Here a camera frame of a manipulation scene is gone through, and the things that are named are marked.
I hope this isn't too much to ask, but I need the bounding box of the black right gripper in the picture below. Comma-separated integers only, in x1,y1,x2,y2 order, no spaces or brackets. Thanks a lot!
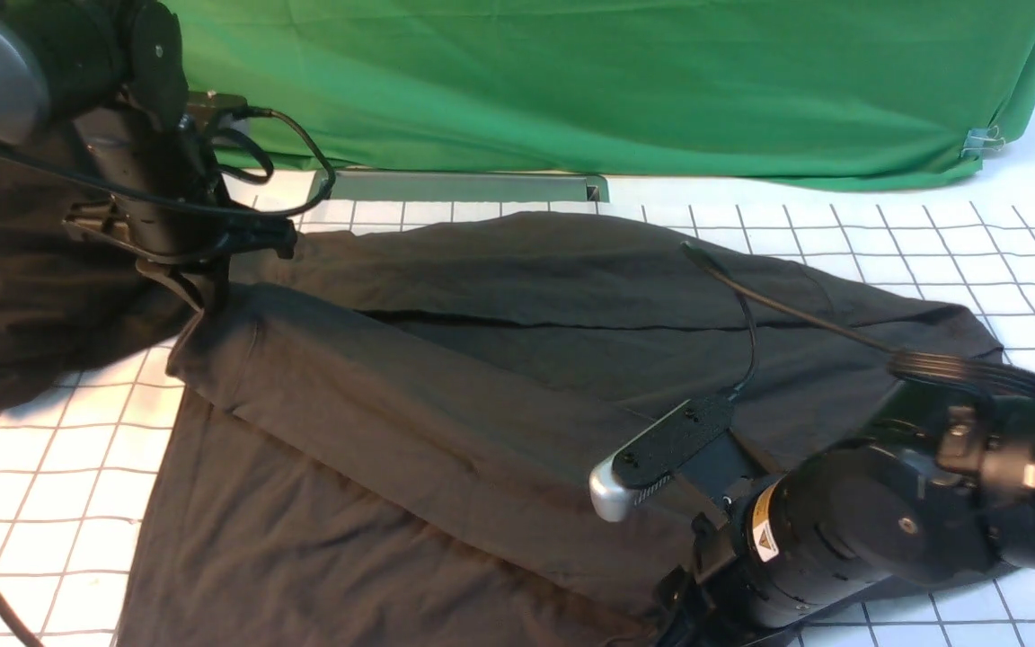
656,512,806,646

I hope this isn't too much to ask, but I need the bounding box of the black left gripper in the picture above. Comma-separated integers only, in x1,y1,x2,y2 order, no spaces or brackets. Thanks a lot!
63,199,298,313

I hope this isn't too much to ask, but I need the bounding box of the gray long-sleeve top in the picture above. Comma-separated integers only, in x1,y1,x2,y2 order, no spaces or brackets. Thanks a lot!
115,212,1005,647

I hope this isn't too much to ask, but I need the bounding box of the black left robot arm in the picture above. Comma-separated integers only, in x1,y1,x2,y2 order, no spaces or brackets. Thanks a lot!
0,1,298,312

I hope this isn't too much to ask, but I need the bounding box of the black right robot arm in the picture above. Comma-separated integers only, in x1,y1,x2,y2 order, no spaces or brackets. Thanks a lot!
656,365,1035,646

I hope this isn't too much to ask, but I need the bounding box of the gray metal table slot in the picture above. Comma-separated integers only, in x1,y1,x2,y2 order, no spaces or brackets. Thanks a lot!
330,169,609,202

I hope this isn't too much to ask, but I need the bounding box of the black crumpled garment pile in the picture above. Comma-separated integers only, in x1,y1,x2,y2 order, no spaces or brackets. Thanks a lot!
0,160,190,410

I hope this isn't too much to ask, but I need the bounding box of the silver binder clip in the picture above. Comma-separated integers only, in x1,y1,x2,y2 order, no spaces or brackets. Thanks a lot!
960,124,1006,160

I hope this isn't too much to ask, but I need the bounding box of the green backdrop cloth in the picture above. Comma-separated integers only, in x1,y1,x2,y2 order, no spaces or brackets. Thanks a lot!
168,1,1035,192

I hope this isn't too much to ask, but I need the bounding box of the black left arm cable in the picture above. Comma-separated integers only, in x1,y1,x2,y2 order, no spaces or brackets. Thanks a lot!
0,106,337,220

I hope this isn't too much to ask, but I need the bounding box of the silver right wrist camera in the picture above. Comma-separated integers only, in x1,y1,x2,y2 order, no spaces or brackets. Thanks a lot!
588,394,735,523

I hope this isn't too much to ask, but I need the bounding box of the black right camera cable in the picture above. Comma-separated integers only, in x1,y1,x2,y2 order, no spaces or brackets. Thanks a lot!
681,241,900,403

